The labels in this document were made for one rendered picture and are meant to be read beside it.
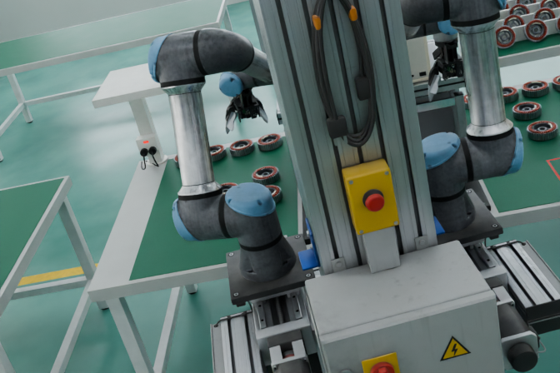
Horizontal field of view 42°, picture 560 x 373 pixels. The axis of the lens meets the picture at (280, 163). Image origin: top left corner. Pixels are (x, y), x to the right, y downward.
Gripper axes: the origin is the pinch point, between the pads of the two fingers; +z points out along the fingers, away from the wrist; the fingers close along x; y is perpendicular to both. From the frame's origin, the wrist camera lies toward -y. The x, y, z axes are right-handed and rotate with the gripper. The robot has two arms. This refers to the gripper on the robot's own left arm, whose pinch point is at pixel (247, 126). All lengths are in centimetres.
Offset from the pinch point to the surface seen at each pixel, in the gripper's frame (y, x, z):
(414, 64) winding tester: 1, 63, -8
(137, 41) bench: -286, -12, 132
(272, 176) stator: -16.1, 11.0, 42.3
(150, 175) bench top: -59, -34, 62
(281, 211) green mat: 6.7, 7.3, 38.7
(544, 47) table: -56, 164, 49
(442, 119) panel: 1, 76, 21
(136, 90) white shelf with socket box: -56, -31, 13
